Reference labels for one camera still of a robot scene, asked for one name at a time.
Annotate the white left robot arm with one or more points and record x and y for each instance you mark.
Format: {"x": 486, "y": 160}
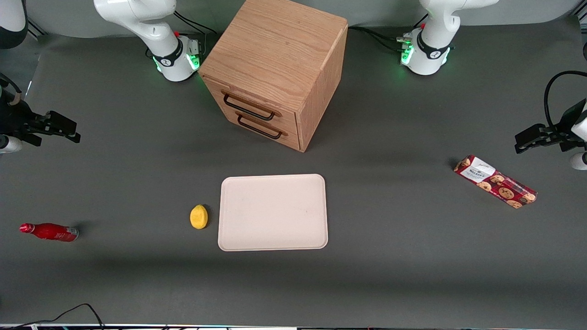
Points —
{"x": 435, "y": 55}

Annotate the red bottle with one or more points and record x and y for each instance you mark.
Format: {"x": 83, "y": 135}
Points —
{"x": 50, "y": 232}

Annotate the red cookie box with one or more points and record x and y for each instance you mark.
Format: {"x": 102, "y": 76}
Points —
{"x": 495, "y": 181}

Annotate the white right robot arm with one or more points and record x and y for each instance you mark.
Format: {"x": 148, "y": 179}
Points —
{"x": 151, "y": 27}

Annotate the wooden drawer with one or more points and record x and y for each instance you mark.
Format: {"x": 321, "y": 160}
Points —
{"x": 291, "y": 140}
{"x": 284, "y": 120}

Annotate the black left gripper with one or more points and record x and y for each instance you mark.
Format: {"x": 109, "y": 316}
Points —
{"x": 562, "y": 134}

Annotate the aluminium frame rail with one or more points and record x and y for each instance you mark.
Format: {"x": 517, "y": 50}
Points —
{"x": 37, "y": 29}

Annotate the wooden drawer cabinet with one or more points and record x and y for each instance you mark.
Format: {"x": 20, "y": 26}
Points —
{"x": 275, "y": 46}

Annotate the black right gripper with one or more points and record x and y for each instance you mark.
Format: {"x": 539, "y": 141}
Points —
{"x": 17, "y": 123}

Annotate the beige rectangular tray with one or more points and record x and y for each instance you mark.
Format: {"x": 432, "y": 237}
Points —
{"x": 273, "y": 213}

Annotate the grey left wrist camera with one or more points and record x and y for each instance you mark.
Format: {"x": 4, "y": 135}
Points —
{"x": 579, "y": 161}

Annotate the yellow lemon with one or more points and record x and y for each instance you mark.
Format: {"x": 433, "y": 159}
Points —
{"x": 198, "y": 217}

